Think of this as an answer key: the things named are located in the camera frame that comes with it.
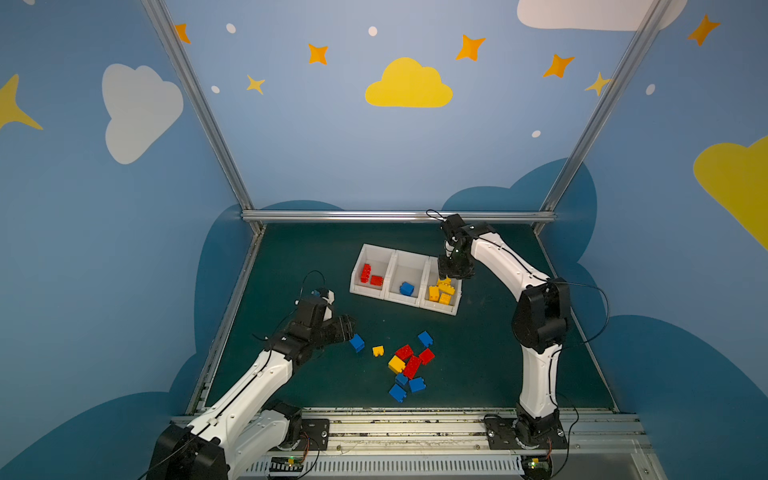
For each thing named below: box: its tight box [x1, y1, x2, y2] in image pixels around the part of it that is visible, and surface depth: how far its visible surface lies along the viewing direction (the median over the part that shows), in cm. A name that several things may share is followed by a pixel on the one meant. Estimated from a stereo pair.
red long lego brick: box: [404, 355, 422, 380], surface depth 86 cm
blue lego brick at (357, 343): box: [349, 333, 365, 353], surface depth 90 cm
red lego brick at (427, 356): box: [419, 348, 436, 365], surface depth 88 cm
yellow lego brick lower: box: [388, 355, 406, 374], surface depth 86 cm
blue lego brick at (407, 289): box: [400, 281, 415, 297], surface depth 103 cm
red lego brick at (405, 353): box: [394, 344, 414, 361], surface depth 89 cm
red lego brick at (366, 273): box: [360, 264, 372, 283], surface depth 106 cm
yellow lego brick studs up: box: [436, 276, 456, 295], surface depth 100 cm
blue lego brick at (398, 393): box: [388, 383, 407, 403], surface depth 82 cm
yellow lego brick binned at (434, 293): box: [429, 286, 439, 302], surface depth 101 cm
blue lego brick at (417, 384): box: [409, 377, 427, 393], surface depth 84 cm
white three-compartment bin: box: [349, 243, 463, 316], surface depth 102 cm
